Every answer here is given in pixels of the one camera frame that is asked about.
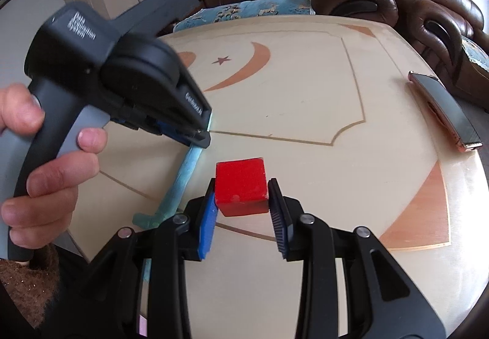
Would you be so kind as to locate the rose gold smartphone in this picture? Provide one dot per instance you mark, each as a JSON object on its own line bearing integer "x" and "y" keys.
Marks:
{"x": 445, "y": 110}

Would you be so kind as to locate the brown fuzzy sweater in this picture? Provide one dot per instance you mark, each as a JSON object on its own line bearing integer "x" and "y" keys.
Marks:
{"x": 23, "y": 289}

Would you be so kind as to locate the cream wooden table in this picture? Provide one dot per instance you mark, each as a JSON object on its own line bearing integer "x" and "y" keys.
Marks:
{"x": 305, "y": 94}

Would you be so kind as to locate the person's left hand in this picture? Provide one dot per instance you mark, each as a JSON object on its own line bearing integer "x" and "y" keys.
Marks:
{"x": 49, "y": 178}

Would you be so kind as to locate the light teal plastic strip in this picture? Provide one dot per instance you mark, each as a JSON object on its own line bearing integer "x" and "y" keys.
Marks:
{"x": 185, "y": 175}

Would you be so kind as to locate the blue printed sofa blanket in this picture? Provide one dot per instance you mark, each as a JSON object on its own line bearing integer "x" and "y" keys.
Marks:
{"x": 248, "y": 10}

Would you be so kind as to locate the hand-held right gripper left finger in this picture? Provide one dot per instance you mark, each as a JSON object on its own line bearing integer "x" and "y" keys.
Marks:
{"x": 206, "y": 228}

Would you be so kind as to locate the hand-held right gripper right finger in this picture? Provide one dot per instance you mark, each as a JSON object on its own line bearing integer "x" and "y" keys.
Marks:
{"x": 280, "y": 226}

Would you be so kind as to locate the printed sofa seat cover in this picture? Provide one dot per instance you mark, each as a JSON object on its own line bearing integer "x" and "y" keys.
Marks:
{"x": 475, "y": 52}

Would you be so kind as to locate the red cube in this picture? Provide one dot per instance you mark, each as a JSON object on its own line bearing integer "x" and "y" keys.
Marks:
{"x": 240, "y": 186}

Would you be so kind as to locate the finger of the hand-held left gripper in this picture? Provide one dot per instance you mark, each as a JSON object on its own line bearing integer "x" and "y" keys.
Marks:
{"x": 191, "y": 102}
{"x": 175, "y": 131}

